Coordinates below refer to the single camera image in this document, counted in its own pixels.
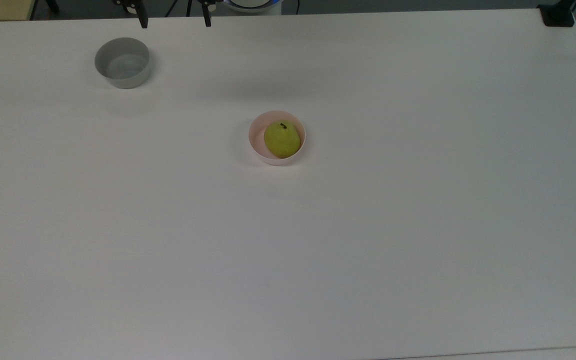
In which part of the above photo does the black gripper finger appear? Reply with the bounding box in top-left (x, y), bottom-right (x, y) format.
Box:
top-left (195, 0), bottom-right (215, 28)
top-left (113, 0), bottom-right (150, 29)

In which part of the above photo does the green pear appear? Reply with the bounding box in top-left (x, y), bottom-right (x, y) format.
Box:
top-left (264, 121), bottom-right (301, 159)

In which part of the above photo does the grey plastic bowl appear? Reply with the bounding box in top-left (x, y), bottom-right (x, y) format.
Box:
top-left (94, 37), bottom-right (151, 90)

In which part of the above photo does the pink plastic bowl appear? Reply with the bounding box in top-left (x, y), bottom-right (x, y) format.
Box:
top-left (248, 110), bottom-right (307, 166)

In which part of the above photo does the black table clamp mount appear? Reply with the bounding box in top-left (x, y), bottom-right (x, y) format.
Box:
top-left (538, 0), bottom-right (576, 28)

